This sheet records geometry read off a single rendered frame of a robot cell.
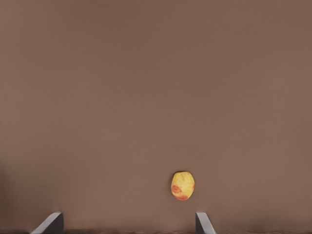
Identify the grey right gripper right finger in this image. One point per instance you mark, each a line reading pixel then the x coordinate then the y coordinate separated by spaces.
pixel 202 223

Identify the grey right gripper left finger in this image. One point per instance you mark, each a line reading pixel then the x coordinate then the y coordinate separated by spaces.
pixel 51 223

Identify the yellow potato with red patches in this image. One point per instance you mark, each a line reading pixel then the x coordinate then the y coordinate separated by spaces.
pixel 182 185

